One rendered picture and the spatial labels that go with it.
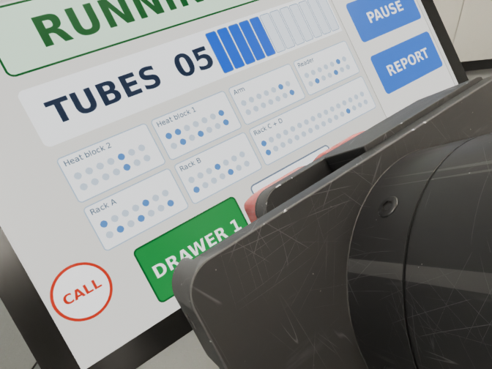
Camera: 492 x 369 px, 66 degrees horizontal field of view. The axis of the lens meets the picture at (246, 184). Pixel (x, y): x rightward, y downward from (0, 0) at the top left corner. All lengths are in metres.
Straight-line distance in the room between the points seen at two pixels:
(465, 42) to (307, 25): 2.53
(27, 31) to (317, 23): 0.26
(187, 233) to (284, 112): 0.14
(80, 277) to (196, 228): 0.09
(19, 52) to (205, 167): 0.16
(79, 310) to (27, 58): 0.18
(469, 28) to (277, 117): 2.58
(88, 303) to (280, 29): 0.29
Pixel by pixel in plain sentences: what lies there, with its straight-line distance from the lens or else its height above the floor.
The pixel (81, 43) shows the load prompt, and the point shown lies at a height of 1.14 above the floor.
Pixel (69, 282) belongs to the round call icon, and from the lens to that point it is 0.30.
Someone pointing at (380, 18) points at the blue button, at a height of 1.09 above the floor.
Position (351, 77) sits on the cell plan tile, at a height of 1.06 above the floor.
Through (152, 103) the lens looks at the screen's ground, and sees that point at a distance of 0.32.
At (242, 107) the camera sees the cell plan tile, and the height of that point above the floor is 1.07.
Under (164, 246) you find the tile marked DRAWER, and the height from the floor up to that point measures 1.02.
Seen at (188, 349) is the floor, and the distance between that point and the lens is 1.42.
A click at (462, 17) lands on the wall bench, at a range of 2.84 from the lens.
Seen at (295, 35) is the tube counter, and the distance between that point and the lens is 0.40.
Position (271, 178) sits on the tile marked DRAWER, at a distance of 0.34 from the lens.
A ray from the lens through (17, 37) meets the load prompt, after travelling 0.34.
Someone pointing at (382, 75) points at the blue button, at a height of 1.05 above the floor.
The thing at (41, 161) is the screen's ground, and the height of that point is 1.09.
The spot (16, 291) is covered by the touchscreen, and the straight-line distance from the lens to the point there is 0.31.
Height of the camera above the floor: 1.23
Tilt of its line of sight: 40 degrees down
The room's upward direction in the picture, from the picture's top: 8 degrees counter-clockwise
